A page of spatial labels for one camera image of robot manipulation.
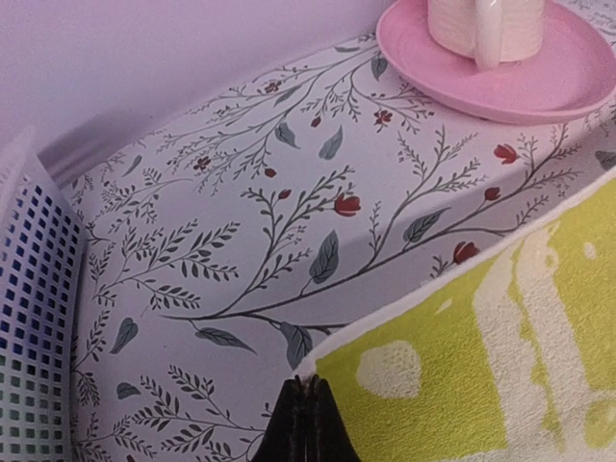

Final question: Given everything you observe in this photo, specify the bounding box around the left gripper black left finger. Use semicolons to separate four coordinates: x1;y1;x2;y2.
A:
251;375;308;462

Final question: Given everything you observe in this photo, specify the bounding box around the yellow patterned towel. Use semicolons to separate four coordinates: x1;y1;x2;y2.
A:
297;171;615;461

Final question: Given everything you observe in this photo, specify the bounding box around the cream ceramic mug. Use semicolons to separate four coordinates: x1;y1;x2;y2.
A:
426;0;546;70

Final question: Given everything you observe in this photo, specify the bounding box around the white plastic basket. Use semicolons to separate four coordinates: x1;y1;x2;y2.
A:
0;127;86;461

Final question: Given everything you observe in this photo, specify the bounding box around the pink plate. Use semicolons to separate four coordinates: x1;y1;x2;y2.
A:
376;1;615;125

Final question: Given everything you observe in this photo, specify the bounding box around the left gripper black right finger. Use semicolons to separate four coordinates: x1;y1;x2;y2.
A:
307;375;360;462

